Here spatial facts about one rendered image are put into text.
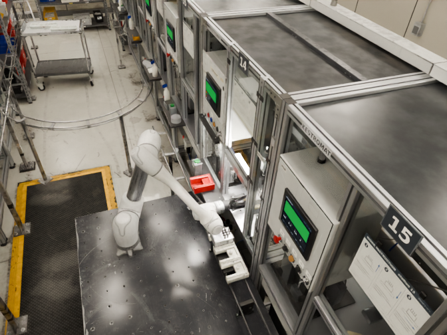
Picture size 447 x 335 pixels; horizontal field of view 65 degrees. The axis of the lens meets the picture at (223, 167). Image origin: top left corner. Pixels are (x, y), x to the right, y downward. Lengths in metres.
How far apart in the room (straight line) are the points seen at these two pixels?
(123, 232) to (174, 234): 0.41
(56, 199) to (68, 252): 0.73
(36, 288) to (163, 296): 1.40
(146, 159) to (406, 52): 1.48
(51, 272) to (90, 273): 0.98
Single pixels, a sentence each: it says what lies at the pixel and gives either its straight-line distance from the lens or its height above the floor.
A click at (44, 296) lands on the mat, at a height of 0.01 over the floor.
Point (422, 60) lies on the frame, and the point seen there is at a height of 2.08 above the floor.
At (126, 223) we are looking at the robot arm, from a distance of 2.42.
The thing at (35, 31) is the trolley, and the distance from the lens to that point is 5.91.
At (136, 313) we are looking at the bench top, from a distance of 2.36.
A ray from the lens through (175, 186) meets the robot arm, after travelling 2.17.
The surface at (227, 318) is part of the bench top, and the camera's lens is 2.31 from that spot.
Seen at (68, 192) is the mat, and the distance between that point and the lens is 4.15.
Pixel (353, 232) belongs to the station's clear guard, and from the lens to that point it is 1.31.
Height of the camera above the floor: 2.75
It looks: 41 degrees down
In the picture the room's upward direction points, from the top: 3 degrees clockwise
